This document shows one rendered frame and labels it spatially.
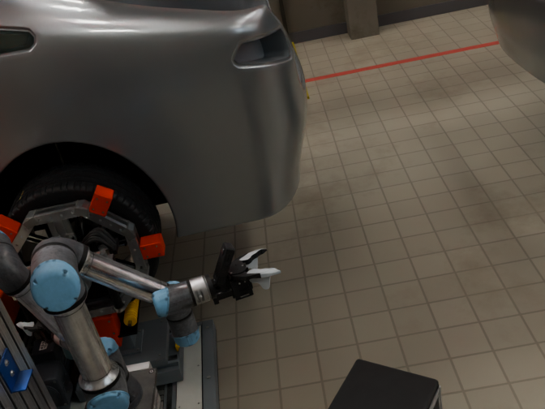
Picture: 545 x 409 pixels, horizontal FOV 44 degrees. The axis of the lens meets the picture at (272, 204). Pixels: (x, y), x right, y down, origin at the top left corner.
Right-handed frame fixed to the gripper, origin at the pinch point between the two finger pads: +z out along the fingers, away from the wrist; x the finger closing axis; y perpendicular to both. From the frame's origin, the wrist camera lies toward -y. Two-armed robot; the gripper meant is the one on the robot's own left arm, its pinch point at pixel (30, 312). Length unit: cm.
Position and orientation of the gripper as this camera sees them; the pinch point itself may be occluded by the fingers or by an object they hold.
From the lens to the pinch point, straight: 276.3
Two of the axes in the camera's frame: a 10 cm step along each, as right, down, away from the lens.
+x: 6.2, -5.0, 6.0
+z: -7.6, -2.1, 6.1
